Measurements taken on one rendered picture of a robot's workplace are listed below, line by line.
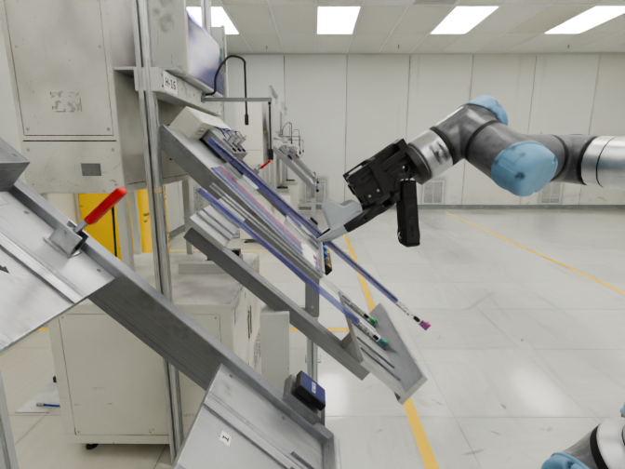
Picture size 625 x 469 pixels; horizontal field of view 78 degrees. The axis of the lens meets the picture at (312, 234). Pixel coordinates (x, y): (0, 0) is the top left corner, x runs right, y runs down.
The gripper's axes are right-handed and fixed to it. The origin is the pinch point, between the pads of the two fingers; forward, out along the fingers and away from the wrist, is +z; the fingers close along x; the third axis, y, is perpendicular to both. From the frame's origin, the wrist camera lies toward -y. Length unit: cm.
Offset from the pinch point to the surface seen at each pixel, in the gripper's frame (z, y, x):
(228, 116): 45, 147, -733
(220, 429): 21.0, -5.5, 26.3
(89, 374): 100, -8, -67
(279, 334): 19.1, -13.2, -8.6
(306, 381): 13.7, -12.9, 14.1
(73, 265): 26.4, 18.7, 18.4
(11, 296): 27.1, 18.9, 28.3
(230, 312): 44, -17, -63
